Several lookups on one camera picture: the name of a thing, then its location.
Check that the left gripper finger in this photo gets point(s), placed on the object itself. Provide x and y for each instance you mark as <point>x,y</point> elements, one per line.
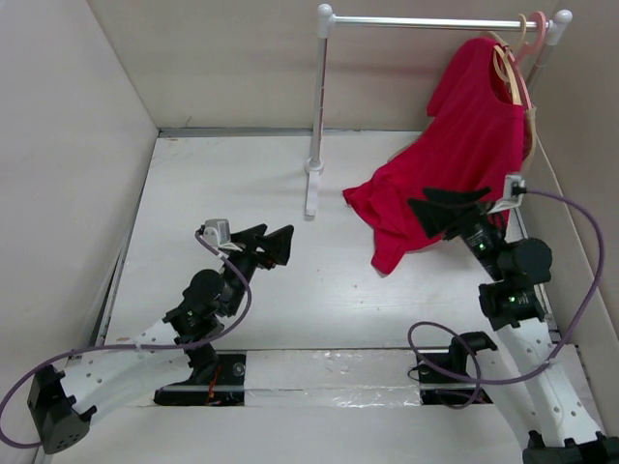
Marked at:
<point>277,245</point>
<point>248,236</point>

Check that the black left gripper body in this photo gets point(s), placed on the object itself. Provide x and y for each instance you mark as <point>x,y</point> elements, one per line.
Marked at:
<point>246,260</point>

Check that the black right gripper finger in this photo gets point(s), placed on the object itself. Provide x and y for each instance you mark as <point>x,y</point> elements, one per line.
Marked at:
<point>444,197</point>
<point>435,219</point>

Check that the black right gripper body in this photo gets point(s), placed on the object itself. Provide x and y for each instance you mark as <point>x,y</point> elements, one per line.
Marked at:
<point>477,230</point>

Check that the red t shirt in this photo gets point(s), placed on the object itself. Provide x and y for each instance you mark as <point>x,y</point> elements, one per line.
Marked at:
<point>381,202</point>

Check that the beige plastic hanger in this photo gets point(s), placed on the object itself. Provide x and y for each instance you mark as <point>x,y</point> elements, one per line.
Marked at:
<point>506,68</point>

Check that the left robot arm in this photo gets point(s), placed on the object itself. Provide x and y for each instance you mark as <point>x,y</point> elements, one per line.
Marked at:
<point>65,403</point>

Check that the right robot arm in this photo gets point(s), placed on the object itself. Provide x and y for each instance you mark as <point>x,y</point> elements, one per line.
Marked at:
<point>517,366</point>

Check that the beige t shirt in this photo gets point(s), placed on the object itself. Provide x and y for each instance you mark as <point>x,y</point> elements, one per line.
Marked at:
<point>529,140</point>

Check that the pink plastic hanger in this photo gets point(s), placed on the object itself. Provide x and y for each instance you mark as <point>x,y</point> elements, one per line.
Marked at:
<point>535,36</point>

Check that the white clothes rack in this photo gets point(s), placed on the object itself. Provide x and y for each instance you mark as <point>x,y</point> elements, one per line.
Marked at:
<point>549,32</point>

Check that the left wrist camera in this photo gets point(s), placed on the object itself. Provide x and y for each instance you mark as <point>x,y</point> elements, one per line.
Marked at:
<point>216,233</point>

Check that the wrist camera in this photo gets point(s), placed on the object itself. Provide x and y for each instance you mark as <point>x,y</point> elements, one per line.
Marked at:
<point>514,189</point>
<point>216,233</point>

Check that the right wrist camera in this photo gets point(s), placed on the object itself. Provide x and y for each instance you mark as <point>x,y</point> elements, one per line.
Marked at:
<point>514,189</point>

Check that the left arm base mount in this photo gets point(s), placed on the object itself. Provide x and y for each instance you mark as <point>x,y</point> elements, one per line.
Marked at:
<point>221,384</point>

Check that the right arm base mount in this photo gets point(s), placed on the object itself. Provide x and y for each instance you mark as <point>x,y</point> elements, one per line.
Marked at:
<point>439,389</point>

